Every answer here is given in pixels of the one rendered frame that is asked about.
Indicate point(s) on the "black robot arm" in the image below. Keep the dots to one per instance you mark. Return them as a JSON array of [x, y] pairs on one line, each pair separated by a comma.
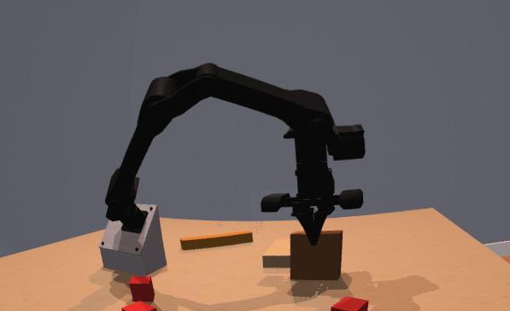
[[304, 112]]

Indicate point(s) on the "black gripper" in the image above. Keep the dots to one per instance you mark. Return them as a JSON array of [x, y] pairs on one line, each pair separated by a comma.
[[312, 183]]

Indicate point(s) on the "small red cube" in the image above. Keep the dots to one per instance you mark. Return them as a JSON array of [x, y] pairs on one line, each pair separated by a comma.
[[138, 306], [142, 289], [350, 304]]

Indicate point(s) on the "orange long flat bar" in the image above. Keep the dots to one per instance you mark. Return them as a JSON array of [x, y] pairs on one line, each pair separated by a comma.
[[216, 240]]

